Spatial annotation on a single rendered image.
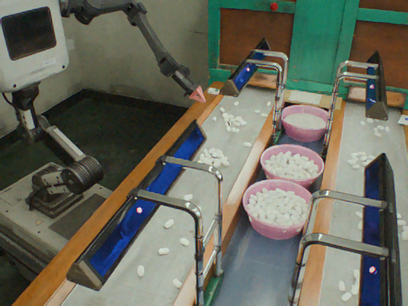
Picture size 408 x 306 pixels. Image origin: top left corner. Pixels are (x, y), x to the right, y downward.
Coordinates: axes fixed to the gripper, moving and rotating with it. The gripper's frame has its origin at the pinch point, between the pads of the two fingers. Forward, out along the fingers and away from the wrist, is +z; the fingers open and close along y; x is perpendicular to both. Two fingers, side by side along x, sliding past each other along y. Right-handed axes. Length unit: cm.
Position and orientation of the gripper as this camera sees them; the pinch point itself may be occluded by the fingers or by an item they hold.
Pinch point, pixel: (203, 100)
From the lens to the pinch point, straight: 190.4
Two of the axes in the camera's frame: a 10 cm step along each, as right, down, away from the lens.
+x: -6.0, 5.3, 6.0
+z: 7.2, 6.9, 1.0
